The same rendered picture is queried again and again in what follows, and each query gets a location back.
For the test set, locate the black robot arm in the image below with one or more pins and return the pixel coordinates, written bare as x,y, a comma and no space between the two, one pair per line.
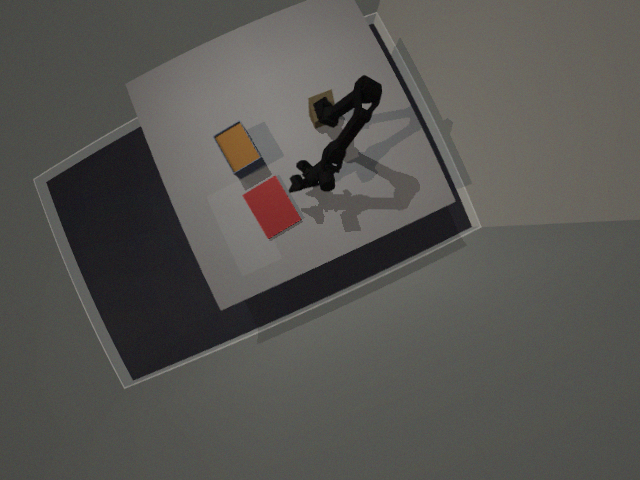
365,91

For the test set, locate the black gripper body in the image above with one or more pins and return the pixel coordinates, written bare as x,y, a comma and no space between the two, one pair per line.
312,177

